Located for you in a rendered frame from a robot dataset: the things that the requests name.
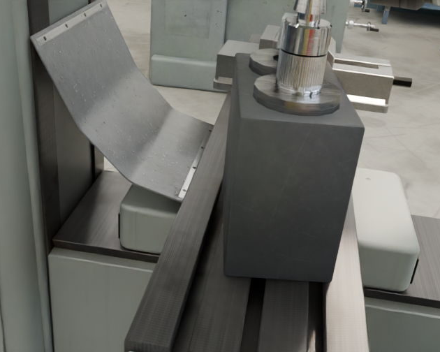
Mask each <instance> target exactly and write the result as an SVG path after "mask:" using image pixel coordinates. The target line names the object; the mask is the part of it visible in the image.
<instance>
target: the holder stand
mask: <svg viewBox="0 0 440 352"><path fill-rule="evenodd" d="M279 49H280V48H268V49H260V50H257V51H254V52H252V53H251V54H248V53H236V54H235V61H234V69H233V82H232V90H231V98H230V112H229V119H228V133H227V141H226V155H225V163H224V170H223V273H224V274H225V275H226V276H234V277H255V278H265V279H285V280H296V281H316V282H327V283H329V282H331V281H332V278H333V274H334V271H335V265H336V261H337V255H338V252H339V246H340V242H341V238H342V233H343V229H344V223H345V220H346V214H347V210H348V206H349V201H350V197H351V192H352V188H353V182H354V178H355V172H356V168H357V165H358V159H359V156H360V150H361V146H362V140H363V137H364V133H365V126H364V124H363V123H362V121H361V119H360V118H359V116H358V113H357V112H356V111H355V108H354V107H353V105H352V103H351V101H350V100H349V98H348V96H347V94H346V92H345V91H344V88H343V87H342V85H341V83H340V81H339V80H338V78H337V76H336V75H335V72H334V71H333V69H332V67H331V65H330V64H329V62H328V61H327V60H326V63H325V71H324V76H323V83H322V87H321V91H320V92H319V93H317V94H313V95H297V94H290V93H287V92H284V91H282V90H280V89H278V88H277V87H276V85H275V81H276V75H277V65H278V59H279Z"/></svg>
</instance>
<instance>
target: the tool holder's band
mask: <svg viewBox="0 0 440 352"><path fill-rule="evenodd" d="M296 18H297V16H290V17H287V18H286V19H285V20H284V23H283V30H284V31H285V32H286V33H288V34H292V35H295V36H301V37H307V38H325V37H328V36H330V35H331V31H332V25H331V24H330V23H329V22H328V21H326V20H322V19H321V21H320V22H319V23H318V24H306V23H302V22H298V21H297V20H296Z"/></svg>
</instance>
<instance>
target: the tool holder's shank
mask: <svg viewBox="0 0 440 352"><path fill-rule="evenodd" d="M326 4H327V0H295V4H294V7H293V10H295V11H297V12H298V13H297V18H296V20H297V21H298V22H302V23H306V24H318V23H319V22H320V21H321V15H322V14H326Z"/></svg>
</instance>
